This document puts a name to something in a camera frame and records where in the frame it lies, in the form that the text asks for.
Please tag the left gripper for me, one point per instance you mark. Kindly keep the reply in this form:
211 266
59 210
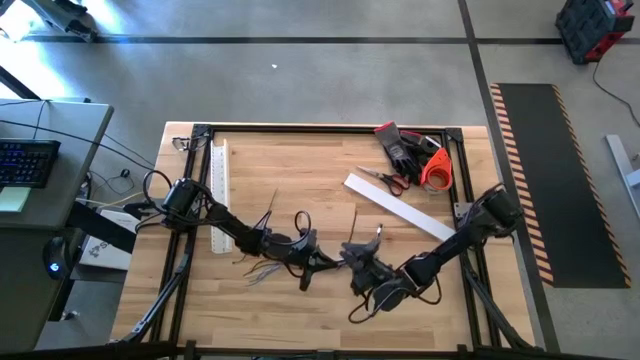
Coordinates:
290 247

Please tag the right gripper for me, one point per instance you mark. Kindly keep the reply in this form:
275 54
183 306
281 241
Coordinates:
375 280

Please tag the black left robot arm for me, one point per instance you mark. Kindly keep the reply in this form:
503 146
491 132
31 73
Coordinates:
227 225

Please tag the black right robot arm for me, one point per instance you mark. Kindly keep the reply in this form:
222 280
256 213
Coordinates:
450 245

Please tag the white flat raceway cover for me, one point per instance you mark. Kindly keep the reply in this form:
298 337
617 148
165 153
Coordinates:
390 202

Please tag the grey black work glove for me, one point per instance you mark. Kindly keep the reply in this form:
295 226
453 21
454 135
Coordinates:
397 150
425 145

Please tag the orange tape dispenser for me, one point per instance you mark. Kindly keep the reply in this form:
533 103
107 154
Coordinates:
442 162

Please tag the metal clip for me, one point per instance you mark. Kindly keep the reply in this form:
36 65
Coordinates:
180 140

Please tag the black striped floor mat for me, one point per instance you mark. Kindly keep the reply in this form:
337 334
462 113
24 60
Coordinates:
560 190

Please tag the black round plug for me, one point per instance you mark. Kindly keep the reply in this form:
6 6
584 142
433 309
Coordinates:
125 173

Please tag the white printed box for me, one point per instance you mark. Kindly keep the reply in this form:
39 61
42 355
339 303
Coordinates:
100 252

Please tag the black flat bar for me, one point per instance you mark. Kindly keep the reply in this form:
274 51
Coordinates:
100 227

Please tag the grey desk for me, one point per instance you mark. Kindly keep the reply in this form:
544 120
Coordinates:
75 165

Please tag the grey metal profile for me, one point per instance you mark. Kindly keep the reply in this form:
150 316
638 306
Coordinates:
620 160

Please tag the black computer mouse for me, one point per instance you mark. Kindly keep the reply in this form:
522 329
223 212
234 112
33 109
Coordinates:
55 257

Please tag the black red tool case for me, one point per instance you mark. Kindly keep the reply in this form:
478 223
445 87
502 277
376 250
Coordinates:
585 25

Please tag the black keyboard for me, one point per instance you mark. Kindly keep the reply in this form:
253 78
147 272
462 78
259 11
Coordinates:
25 162

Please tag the green sticky note pad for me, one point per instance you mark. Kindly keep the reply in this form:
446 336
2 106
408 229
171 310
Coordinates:
12 199

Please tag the black aluminium table frame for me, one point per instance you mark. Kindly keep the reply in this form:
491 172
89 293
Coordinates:
325 128

